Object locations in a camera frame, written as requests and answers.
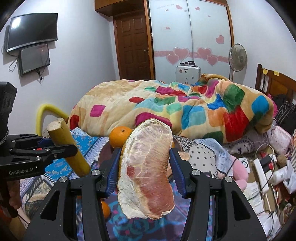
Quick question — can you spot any peeled pomelo segment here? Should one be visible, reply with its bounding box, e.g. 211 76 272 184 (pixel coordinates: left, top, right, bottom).
117 118 175 219
166 151 191 178

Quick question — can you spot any person's left hand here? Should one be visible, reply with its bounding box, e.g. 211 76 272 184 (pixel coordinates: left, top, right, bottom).
1 180 22 218

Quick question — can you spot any orange mandarin on bed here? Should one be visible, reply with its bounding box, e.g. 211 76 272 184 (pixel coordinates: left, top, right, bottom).
101 200 111 219

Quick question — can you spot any grey dotted pillow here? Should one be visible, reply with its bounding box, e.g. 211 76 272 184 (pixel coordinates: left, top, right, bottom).
173 135 233 179

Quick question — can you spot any dark brown round plate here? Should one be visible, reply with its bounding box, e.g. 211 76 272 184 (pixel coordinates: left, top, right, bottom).
98 138 183 181

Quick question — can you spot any blue patterned bed sheet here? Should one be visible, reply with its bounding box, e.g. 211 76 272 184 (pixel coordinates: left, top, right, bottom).
19 127 216 241

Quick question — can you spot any pink plush toy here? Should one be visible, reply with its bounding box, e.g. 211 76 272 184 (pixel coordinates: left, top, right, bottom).
230 155 249 191

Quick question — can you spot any orange mandarin on plate left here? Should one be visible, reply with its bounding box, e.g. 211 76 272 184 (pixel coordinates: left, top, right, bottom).
109 126 132 149

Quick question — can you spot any white power strip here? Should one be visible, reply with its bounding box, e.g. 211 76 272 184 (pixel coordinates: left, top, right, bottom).
254 158 269 195

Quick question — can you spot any colourful patchwork fleece blanket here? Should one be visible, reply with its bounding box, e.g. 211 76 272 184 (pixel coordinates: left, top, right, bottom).
68 74 274 144

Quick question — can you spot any white bottle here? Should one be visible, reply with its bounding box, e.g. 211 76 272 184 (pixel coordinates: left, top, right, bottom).
270 166 288 186

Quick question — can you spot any pink quilted pouch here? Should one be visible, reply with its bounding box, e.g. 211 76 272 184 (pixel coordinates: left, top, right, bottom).
269 126 292 155

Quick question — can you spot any white box appliance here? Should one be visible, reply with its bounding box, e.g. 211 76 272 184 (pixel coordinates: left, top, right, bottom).
175 61 201 85

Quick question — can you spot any black striped bag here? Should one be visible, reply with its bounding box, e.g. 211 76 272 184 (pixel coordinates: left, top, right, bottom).
275 101 296 135

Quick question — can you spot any wooden headboard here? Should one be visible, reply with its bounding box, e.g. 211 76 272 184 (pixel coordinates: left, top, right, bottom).
255 64 295 104

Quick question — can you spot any white standing fan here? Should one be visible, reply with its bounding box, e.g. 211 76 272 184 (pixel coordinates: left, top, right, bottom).
228 43 247 82

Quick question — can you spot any brown wooden door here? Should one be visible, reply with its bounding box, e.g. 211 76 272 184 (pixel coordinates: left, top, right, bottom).
113 11 152 80

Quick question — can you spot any frosted wardrobe with hearts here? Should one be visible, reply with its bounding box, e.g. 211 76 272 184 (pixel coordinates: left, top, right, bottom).
148 1 232 83

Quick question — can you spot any small wall monitor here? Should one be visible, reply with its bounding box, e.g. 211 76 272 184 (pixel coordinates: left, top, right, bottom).
18 44 50 76

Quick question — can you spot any black wall television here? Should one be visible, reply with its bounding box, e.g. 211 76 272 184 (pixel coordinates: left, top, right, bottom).
6 13 58 52

